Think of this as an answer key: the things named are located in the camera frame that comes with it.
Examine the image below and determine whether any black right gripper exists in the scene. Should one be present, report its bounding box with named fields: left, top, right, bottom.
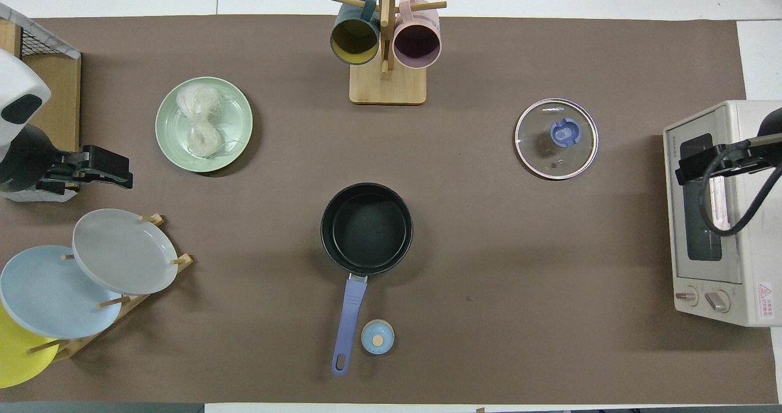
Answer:
left=674, top=133, right=782, bottom=186

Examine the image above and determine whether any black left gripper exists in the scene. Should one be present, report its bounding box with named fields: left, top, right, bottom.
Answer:
left=37, top=145, right=134, bottom=196

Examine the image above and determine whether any white vermicelli bundle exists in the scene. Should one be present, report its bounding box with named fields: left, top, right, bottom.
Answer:
left=175, top=83, right=243, bottom=159

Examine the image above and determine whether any glass lid with blue knob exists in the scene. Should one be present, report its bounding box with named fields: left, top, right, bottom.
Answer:
left=514, top=98, right=600, bottom=181

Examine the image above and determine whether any grey plate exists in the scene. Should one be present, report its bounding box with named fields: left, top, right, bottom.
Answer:
left=71, top=208, right=180, bottom=296

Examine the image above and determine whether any wooden plate rack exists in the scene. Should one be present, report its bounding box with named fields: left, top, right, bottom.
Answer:
left=26, top=213, right=194, bottom=363

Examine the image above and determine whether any pale green plate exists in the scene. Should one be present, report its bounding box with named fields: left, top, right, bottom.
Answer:
left=155, top=76, right=254, bottom=174

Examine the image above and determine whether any light blue plate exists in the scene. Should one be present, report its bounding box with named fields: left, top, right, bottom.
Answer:
left=0, top=244, right=123, bottom=341

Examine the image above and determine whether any yellow plate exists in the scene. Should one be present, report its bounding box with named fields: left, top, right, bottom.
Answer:
left=0, top=303, right=61, bottom=390

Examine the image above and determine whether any beige toaster oven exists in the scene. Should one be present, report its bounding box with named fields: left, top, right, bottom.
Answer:
left=663, top=100, right=782, bottom=329

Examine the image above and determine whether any light bamboo board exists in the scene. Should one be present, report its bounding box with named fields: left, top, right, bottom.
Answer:
left=0, top=20, right=23, bottom=58

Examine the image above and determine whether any brown table mat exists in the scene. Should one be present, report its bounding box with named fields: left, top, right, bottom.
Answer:
left=0, top=14, right=778, bottom=405

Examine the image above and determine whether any teal mug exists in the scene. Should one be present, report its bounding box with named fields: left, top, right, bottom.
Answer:
left=329, top=0, right=381, bottom=66

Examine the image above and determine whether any wooden mug tree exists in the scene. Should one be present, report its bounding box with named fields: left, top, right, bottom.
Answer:
left=327, top=0, right=448, bottom=106

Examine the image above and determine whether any pink mug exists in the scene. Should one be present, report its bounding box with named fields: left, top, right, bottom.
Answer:
left=392, top=0, right=442, bottom=70

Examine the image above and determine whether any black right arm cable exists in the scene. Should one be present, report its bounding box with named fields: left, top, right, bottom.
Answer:
left=699, top=137, right=782, bottom=238

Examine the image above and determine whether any black wire basket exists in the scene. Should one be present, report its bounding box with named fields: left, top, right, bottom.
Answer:
left=20, top=24, right=81, bottom=60

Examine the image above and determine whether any dark pot with purple handle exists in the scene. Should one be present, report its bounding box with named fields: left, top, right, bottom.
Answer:
left=320, top=182, right=415, bottom=378

